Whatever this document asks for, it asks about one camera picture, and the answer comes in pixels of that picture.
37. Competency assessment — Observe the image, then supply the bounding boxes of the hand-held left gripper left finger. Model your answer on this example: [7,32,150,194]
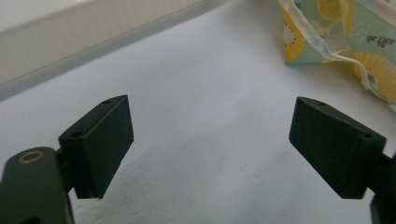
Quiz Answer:
[58,94,134,200]

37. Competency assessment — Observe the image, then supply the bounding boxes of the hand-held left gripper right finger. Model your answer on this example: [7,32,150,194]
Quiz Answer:
[289,96,387,200]

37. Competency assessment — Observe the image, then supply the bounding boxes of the lemon print plastic bag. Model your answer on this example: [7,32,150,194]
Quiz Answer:
[278,0,396,106]

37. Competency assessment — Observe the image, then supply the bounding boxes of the white table mat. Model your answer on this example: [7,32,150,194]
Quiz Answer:
[0,0,396,224]

